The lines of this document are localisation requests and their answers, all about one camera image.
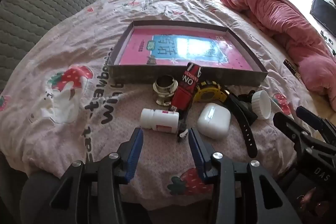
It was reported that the red black lighter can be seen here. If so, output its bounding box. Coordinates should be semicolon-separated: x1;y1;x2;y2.
171;62;202;112

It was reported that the small nail clipper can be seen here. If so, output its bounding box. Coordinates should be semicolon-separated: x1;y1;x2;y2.
176;109;189;143

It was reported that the white pill bottle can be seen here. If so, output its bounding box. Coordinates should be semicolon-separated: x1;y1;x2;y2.
140;108;180;133

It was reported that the yellow black wristwatch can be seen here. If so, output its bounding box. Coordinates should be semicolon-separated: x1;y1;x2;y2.
193;80;258;159

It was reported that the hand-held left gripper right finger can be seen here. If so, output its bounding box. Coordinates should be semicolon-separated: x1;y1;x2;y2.
188;127;302;224

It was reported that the black box with gold print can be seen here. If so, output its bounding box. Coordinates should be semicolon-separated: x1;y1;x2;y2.
282;57;302;80

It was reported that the shallow grey cardboard box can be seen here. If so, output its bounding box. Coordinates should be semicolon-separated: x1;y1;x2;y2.
107;20;268;86

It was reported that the strawberry print bedsheet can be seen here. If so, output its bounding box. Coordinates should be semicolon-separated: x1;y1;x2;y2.
0;0;336;211

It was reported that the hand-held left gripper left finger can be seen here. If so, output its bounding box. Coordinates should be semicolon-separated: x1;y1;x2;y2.
50;127;144;224

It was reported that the white earbuds case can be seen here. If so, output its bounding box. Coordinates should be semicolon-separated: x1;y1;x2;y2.
197;103;231;139

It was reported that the pink duvet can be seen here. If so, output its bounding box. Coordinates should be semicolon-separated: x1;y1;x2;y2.
219;0;336;102

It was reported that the grey quilted headboard cover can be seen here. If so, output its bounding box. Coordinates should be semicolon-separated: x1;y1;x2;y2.
0;0;121;90

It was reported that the black television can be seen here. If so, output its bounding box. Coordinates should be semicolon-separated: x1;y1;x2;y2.
310;0;336;38

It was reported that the white ribbed bottle cap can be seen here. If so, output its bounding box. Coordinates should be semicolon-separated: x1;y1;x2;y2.
251;90;272;120

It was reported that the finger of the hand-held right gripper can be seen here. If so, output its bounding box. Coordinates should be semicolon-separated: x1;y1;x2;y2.
297;106;336;135
273;112;336;155

